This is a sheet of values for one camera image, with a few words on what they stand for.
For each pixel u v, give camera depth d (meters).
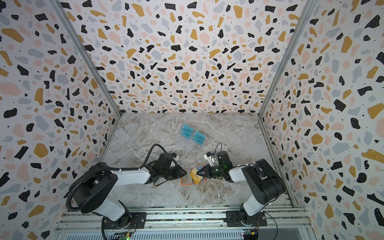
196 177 0.86
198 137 0.97
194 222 0.74
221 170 0.75
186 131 1.00
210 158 0.84
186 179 0.87
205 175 0.78
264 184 0.46
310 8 0.72
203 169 0.84
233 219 0.74
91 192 0.44
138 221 0.73
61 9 0.70
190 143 1.00
